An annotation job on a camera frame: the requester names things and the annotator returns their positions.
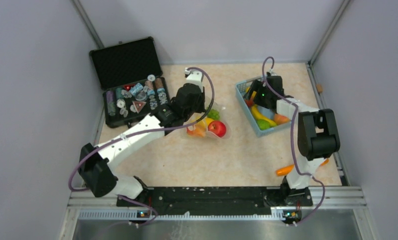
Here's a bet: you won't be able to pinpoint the toy peach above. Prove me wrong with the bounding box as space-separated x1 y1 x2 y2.
273 113 291 126

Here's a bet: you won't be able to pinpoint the green toy grapes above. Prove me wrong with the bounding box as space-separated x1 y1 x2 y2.
207 109 221 121

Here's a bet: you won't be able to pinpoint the blue perforated plastic basket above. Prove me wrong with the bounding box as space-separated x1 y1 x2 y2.
234 76 291 138

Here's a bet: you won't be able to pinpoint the red toy apple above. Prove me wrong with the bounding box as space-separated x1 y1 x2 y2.
208 120 227 138

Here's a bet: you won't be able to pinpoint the orange toy carrot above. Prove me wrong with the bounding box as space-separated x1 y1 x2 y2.
275 158 330 177

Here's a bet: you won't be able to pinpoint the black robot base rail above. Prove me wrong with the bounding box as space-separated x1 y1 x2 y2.
135 186 313 216

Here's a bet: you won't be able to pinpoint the red toy pepper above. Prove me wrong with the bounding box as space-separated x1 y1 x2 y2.
244 99 255 108

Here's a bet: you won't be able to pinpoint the clear dotted zip bag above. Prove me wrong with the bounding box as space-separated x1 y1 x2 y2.
181 102 232 140

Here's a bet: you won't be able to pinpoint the yellow toy banana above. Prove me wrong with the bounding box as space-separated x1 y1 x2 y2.
250 104 277 127

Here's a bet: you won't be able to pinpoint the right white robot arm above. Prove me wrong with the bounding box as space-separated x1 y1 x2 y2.
244 74 341 206

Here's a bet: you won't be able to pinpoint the black poker chip case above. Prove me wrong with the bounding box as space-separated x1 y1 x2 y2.
89 36 170 128

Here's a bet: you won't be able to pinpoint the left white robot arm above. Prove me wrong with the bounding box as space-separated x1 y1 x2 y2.
70 67 211 207

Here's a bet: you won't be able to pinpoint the green toy lime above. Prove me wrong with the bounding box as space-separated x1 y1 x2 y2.
256 119 272 131

